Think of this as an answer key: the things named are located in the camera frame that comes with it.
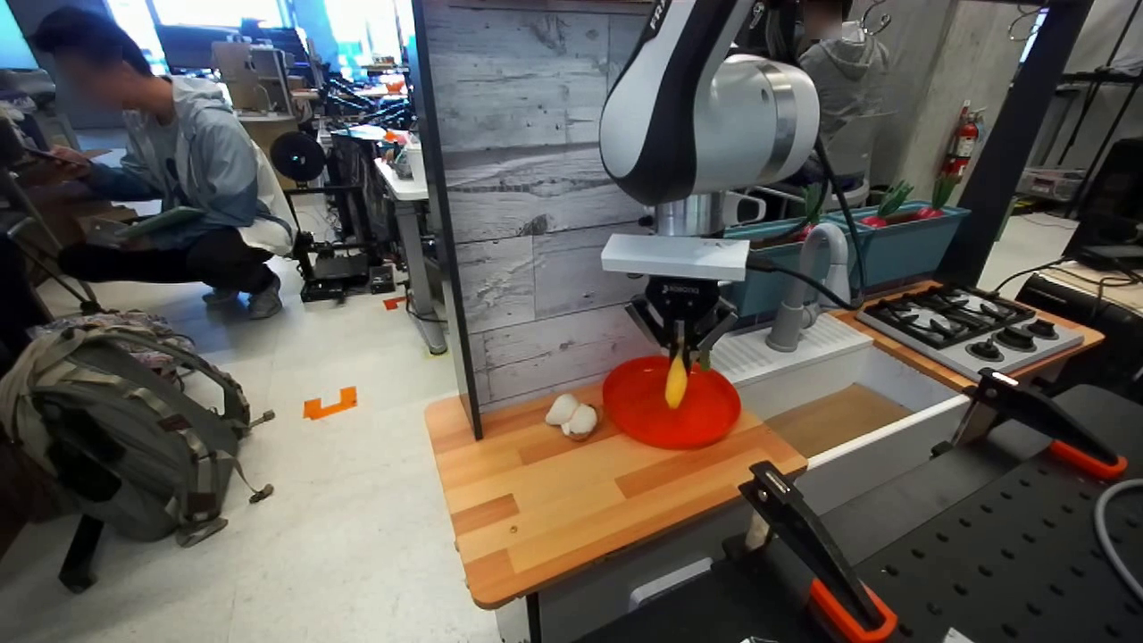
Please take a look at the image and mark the standing person grey hoodie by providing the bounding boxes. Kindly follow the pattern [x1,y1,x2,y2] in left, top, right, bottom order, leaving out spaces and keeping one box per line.
[792,0,896,181]

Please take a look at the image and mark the orange carrot plush toy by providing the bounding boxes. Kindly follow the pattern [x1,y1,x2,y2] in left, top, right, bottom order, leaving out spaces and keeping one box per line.
[661,344,692,413]

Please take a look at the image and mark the grey backpack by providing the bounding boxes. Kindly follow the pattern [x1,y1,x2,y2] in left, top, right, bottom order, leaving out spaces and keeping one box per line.
[0,312,279,596]

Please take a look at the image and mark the crouching person blue-grey hoodie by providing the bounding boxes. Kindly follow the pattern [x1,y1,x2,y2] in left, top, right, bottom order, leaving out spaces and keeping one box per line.
[28,8,300,320]

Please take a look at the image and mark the black backdrop frame bar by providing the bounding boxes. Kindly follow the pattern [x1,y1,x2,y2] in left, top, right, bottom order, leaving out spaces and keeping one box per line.
[405,0,484,444]

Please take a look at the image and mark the white desk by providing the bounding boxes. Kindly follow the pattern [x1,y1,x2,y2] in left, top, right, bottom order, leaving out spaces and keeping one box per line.
[369,121,453,356]

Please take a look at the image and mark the black round device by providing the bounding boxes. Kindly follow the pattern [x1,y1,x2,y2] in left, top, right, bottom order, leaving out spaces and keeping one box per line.
[267,126,332,187]

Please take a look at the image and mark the black chair back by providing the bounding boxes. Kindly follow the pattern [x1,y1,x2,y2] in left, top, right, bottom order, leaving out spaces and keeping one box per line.
[1062,134,1143,274]

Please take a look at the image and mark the black clamp orange handle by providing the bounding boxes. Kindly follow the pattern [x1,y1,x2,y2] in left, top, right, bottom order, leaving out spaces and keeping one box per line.
[736,462,903,643]
[951,368,1134,484]

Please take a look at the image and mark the grey cable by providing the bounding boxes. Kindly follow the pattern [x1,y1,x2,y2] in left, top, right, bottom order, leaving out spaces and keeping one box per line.
[1089,476,1143,571]

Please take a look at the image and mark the white toy sink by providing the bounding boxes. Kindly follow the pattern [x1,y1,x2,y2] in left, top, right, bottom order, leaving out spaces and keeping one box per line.
[710,312,976,505]

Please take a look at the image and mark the white animal plush toy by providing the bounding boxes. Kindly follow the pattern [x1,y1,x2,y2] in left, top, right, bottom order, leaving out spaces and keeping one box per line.
[544,389,604,444]

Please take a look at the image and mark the grey toy faucet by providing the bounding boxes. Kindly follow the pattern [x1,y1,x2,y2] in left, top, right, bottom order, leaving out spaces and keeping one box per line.
[765,218,853,356]

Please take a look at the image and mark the white wrist mount plate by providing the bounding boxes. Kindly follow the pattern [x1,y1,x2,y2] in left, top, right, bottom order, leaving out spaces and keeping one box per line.
[595,232,753,286]

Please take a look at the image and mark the toy gas stove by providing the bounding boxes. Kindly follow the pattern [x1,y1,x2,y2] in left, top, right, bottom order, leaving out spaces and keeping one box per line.
[858,282,1089,381]

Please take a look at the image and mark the red radish plush toy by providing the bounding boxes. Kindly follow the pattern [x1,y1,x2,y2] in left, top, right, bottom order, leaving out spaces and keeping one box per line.
[863,177,921,228]

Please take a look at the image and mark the red fire extinguisher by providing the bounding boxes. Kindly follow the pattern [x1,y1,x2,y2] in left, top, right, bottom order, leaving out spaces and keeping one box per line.
[933,100,988,209]

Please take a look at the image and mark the black slanted pillar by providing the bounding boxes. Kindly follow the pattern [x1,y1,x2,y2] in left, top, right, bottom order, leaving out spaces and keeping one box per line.
[933,0,1096,290]

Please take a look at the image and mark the grey wood-print backdrop panel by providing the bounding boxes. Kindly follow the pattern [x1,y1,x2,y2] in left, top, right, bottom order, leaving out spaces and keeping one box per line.
[425,0,671,413]

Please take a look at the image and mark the teal planter box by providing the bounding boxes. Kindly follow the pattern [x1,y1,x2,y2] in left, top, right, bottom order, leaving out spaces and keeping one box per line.
[723,199,976,320]

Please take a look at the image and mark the red round plate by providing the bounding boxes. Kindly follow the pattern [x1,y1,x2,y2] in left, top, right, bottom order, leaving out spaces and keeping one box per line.
[600,352,747,453]

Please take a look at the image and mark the black perforated board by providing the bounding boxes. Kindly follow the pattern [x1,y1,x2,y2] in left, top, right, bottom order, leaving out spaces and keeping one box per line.
[582,377,1143,643]

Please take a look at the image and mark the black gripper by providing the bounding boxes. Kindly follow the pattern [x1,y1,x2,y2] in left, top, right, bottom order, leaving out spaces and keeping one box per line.
[626,277,741,359]

